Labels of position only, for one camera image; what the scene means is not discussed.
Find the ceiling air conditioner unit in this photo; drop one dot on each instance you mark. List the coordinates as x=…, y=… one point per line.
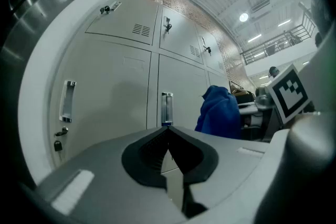
x=260, y=5

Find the grey metal locker cabinet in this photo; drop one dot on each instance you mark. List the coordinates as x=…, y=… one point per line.
x=110, y=81

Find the white desk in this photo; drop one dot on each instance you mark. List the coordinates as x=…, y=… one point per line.
x=248, y=110

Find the metal balcony railing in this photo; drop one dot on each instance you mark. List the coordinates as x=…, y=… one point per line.
x=278, y=43

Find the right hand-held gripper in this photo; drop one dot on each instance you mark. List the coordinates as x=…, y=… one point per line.
x=288, y=91

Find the grey metal locker door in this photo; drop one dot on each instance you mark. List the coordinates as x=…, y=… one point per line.
x=181, y=86

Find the blue cloth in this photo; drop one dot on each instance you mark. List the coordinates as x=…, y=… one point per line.
x=218, y=112

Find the linear ceiling light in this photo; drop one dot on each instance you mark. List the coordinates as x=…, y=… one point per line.
x=254, y=38
x=284, y=23

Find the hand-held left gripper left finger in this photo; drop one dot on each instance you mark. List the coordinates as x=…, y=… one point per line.
x=105, y=178

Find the gray metal locker cabinet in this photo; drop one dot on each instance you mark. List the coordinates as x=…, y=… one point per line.
x=155, y=44

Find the round ceiling light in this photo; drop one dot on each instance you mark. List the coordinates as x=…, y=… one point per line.
x=243, y=17

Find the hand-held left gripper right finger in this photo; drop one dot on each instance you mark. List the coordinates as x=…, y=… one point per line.
x=231, y=160

